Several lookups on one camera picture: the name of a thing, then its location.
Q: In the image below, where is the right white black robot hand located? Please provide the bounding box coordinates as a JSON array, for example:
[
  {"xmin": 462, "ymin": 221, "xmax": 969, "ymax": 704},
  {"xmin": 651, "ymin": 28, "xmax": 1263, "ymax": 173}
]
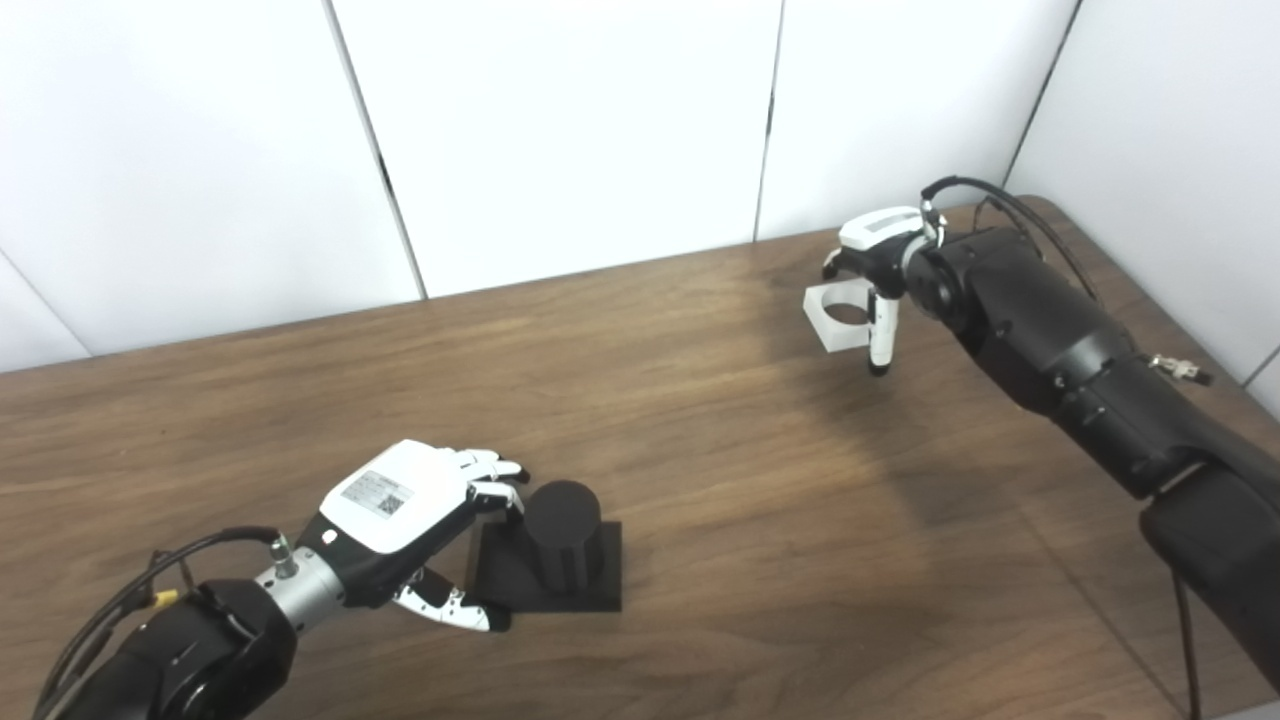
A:
[{"xmin": 822, "ymin": 205, "xmax": 946, "ymax": 378}]

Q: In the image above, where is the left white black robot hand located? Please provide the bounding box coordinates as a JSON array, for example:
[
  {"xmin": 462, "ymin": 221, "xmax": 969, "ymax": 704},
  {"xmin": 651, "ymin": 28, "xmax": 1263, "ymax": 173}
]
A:
[{"xmin": 296, "ymin": 438, "xmax": 531, "ymax": 634}]

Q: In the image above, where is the white square piece with hole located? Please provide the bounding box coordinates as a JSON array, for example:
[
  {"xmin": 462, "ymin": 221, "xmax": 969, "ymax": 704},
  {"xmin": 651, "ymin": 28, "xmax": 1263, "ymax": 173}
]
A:
[{"xmin": 803, "ymin": 276, "xmax": 881, "ymax": 354}]

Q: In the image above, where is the black cylinder peg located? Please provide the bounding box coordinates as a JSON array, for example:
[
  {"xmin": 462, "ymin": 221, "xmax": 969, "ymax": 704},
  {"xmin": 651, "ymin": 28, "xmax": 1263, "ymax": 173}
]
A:
[{"xmin": 466, "ymin": 480, "xmax": 624, "ymax": 614}]

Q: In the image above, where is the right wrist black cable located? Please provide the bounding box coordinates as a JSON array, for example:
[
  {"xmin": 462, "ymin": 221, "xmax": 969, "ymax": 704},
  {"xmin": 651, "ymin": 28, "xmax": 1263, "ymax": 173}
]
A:
[{"xmin": 920, "ymin": 176, "xmax": 1216, "ymax": 386}]

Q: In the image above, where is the thin black hanging cable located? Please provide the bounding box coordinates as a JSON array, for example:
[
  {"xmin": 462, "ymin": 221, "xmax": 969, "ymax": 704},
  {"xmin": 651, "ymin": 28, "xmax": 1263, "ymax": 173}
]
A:
[{"xmin": 1172, "ymin": 572, "xmax": 1203, "ymax": 720}]

